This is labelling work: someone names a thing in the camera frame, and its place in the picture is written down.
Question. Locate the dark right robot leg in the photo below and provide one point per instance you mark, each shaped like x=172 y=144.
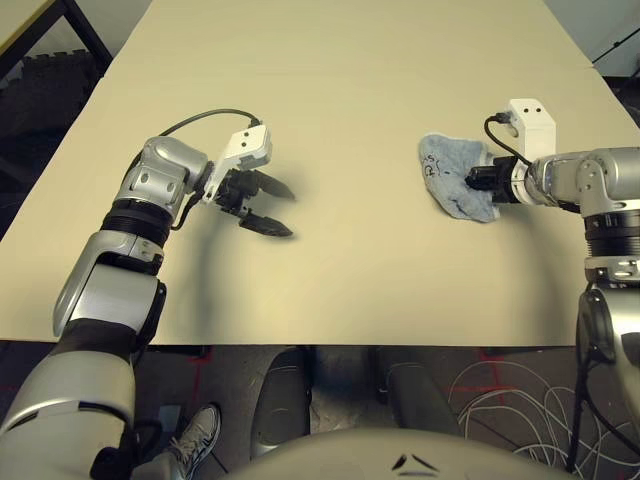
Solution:
x=420 y=395

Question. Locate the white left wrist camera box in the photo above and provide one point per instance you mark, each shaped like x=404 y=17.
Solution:
x=247 y=145

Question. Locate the dark robot leg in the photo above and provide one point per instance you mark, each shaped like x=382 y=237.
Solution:
x=420 y=395
x=280 y=400

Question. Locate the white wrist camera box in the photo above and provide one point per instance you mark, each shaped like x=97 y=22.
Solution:
x=247 y=145
x=537 y=130

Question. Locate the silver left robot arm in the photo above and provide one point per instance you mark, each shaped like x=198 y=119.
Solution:
x=115 y=280

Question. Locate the gray bystander sneaker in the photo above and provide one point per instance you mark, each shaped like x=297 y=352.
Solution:
x=197 y=435

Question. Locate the black foam floor mat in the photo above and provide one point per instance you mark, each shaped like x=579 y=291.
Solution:
x=50 y=85

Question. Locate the beige side table black frame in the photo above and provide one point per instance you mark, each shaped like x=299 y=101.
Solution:
x=85 y=30

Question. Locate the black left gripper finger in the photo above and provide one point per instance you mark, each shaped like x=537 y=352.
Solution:
x=275 y=187
x=267 y=226

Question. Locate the beige robot torso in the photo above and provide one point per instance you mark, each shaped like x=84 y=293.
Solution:
x=400 y=457

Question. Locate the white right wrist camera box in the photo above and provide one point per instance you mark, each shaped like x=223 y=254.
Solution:
x=537 y=130

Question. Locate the dark left robot leg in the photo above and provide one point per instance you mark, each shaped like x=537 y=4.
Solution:
x=280 y=400

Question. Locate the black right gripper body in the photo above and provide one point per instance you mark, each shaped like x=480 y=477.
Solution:
x=502 y=180

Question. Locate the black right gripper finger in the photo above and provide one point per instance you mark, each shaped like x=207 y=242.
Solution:
x=475 y=179

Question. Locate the blue terry rag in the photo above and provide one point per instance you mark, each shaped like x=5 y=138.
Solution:
x=450 y=170

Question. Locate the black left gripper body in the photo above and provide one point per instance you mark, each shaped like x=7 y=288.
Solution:
x=237 y=190

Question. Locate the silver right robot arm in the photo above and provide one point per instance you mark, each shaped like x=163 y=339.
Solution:
x=610 y=190

